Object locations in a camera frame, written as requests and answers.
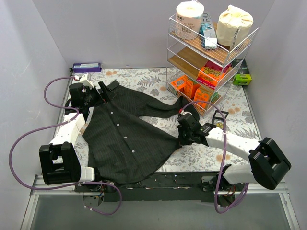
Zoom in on black pinstriped shirt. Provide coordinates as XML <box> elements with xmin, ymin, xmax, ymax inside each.
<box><xmin>83</xmin><ymin>80</ymin><xmax>200</xmax><ymax>184</ymax></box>

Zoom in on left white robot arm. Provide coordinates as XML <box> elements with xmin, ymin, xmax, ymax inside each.
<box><xmin>39</xmin><ymin>80</ymin><xmax>110</xmax><ymax>192</ymax></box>

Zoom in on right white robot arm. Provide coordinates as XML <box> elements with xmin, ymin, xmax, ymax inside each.
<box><xmin>178</xmin><ymin>112</ymin><xmax>292</xmax><ymax>191</ymax></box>

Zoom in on black brooch display box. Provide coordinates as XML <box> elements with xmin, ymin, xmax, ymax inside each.
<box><xmin>212</xmin><ymin>110</ymin><xmax>229</xmax><ymax>129</ymax></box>

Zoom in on purple flat box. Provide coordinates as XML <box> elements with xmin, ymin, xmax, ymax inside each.
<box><xmin>72</xmin><ymin>63</ymin><xmax>102</xmax><ymax>73</ymax></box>

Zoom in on orange box left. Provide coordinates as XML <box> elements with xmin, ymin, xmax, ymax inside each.
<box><xmin>171</xmin><ymin>75</ymin><xmax>200</xmax><ymax>99</ymax></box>

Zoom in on floral tablecloth mat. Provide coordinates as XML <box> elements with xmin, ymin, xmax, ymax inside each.
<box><xmin>74</xmin><ymin>68</ymin><xmax>264</xmax><ymax>172</ymax></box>

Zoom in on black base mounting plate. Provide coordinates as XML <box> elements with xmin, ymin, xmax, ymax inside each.
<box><xmin>74</xmin><ymin>172</ymin><xmax>243</xmax><ymax>203</ymax></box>

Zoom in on orange pink snack box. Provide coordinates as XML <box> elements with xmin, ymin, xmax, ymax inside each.
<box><xmin>196</xmin><ymin>61</ymin><xmax>231</xmax><ymax>90</ymax></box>

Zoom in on green black box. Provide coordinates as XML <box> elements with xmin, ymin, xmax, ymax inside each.
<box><xmin>232</xmin><ymin>59</ymin><xmax>252</xmax><ymax>86</ymax></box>

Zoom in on blue white toothpaste box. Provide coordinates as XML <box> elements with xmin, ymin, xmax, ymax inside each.
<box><xmin>200</xmin><ymin>11</ymin><xmax>217</xmax><ymax>49</ymax></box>

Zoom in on cream toilet paper roll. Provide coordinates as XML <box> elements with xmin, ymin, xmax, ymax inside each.
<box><xmin>216</xmin><ymin>5</ymin><xmax>254</xmax><ymax>50</ymax></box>

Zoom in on white toilet paper roll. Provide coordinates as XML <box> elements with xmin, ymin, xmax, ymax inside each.
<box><xmin>175</xmin><ymin>0</ymin><xmax>204</xmax><ymax>40</ymax></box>

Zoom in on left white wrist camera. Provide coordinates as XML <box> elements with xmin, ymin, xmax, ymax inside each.
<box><xmin>79</xmin><ymin>73</ymin><xmax>94</xmax><ymax>88</ymax></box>

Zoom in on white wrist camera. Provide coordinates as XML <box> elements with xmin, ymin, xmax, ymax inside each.
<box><xmin>178</xmin><ymin>109</ymin><xmax>191</xmax><ymax>116</ymax></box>
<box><xmin>79</xmin><ymin>73</ymin><xmax>94</xmax><ymax>88</ymax></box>

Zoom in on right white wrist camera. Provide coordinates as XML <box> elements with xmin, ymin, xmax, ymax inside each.
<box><xmin>178</xmin><ymin>109</ymin><xmax>191</xmax><ymax>116</ymax></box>

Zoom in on white wire shelf rack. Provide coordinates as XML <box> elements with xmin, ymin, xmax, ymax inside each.
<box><xmin>166</xmin><ymin>15</ymin><xmax>258</xmax><ymax>116</ymax></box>

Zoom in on aluminium frame rail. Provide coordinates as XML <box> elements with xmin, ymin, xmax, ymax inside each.
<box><xmin>21</xmin><ymin>175</ymin><xmax>75</xmax><ymax>230</ymax></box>

